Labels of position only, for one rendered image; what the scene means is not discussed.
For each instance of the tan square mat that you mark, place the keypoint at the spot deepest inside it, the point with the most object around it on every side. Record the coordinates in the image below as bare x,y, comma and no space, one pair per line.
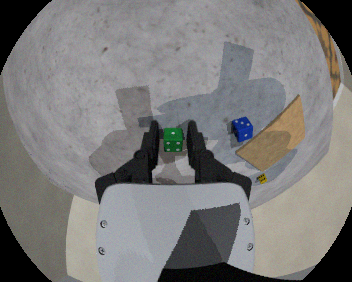
277,139

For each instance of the yellow die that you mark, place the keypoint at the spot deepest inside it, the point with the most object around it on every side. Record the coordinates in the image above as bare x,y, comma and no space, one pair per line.
262,178

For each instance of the blue die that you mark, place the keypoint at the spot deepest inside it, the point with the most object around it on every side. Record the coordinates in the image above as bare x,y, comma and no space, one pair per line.
242,129

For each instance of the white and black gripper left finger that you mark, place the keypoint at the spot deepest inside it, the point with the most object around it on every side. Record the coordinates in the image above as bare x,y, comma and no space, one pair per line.
138,169

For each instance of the green die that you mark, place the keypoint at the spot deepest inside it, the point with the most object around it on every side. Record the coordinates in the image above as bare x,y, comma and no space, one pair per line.
173,139

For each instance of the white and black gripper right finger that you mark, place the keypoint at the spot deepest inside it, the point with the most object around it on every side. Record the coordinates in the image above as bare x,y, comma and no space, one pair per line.
206,166

